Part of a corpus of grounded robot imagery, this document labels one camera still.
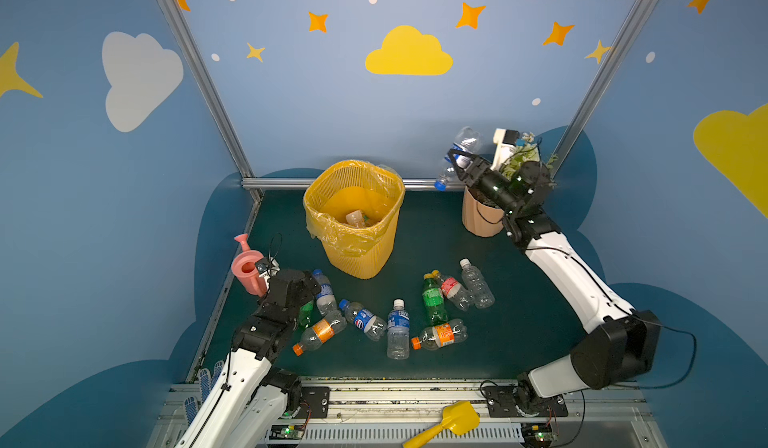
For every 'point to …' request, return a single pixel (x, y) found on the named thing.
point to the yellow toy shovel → (458, 416)
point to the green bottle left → (306, 313)
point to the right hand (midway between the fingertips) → (456, 151)
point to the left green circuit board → (286, 432)
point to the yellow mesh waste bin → (365, 267)
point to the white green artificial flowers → (526, 152)
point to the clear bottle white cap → (476, 284)
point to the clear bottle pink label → (454, 291)
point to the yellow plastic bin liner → (350, 204)
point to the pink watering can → (244, 266)
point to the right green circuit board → (540, 434)
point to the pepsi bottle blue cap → (357, 315)
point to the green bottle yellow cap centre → (433, 300)
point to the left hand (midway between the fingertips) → (302, 280)
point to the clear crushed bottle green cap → (357, 218)
